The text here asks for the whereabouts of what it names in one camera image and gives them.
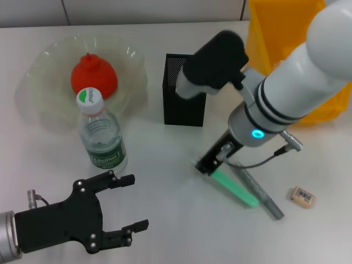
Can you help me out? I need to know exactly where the green pen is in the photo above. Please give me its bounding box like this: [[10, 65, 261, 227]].
[[192, 155, 260, 208]]

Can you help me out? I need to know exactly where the clear green-label water bottle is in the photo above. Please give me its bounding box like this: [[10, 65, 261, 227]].
[[76, 87, 129, 177]]

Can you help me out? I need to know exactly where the arm cable with plug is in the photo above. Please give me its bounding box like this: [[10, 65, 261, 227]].
[[26, 189, 50, 210], [219, 130, 305, 168]]

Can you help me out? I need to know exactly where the pale green glass fruit plate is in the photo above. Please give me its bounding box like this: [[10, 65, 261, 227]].
[[15, 34, 149, 130]]

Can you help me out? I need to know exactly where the black mesh pen holder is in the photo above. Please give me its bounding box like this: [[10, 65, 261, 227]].
[[162, 53, 207, 127]]

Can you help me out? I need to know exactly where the yellow plastic bin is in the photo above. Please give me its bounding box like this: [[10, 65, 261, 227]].
[[244, 0, 352, 124]]

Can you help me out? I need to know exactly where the left arm cable with plug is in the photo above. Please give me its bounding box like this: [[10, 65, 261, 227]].
[[26, 189, 50, 210]]

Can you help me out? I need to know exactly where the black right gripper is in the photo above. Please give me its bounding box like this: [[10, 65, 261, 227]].
[[194, 129, 244, 177]]

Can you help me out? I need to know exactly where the right arm cable with plug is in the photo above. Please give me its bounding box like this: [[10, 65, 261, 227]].
[[219, 130, 305, 168]]

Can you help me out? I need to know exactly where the beige barcode eraser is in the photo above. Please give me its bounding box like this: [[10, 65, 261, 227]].
[[290, 185, 317, 207]]

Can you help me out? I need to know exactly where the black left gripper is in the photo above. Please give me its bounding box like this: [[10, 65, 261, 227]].
[[14, 169, 150, 255]]

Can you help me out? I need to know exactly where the grey marker pen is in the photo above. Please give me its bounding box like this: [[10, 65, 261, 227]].
[[233, 162, 284, 221]]

